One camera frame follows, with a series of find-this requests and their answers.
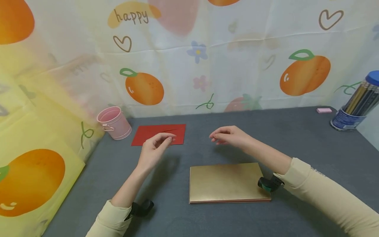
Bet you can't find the person's left hand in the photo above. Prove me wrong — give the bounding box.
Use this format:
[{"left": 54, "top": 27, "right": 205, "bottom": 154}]
[{"left": 137, "top": 132, "right": 177, "bottom": 172}]

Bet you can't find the person's right hand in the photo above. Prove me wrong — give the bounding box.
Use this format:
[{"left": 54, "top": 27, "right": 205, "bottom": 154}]
[{"left": 209, "top": 125, "right": 253, "bottom": 152}]

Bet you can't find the person's left forearm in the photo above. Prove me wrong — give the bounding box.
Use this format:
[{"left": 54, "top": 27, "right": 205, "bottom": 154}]
[{"left": 86, "top": 164, "right": 155, "bottom": 237}]

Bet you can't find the person's right forearm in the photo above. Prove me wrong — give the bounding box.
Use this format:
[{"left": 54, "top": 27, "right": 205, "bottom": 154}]
[{"left": 243, "top": 138, "right": 379, "bottom": 237}]

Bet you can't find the red envelope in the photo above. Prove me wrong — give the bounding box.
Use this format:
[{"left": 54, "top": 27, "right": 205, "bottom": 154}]
[{"left": 131, "top": 124, "right": 187, "bottom": 146}]

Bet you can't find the gold card stack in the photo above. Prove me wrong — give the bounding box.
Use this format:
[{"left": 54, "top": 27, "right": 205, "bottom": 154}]
[{"left": 189, "top": 162, "right": 272, "bottom": 205}]

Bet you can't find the pink metal bucket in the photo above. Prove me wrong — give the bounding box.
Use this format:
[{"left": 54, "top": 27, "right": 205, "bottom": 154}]
[{"left": 96, "top": 106, "right": 133, "bottom": 141}]

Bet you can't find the black wrist band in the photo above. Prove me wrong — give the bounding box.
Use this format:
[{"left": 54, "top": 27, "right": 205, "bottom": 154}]
[{"left": 257, "top": 174, "right": 285, "bottom": 193}]

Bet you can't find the clear tub with blue lid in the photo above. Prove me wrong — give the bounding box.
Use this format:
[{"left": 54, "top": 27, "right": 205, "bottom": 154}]
[{"left": 330, "top": 70, "right": 379, "bottom": 132}]

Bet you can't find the bundle of pencils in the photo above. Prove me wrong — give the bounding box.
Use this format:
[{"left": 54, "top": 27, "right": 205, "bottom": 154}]
[{"left": 343, "top": 81, "right": 379, "bottom": 117}]

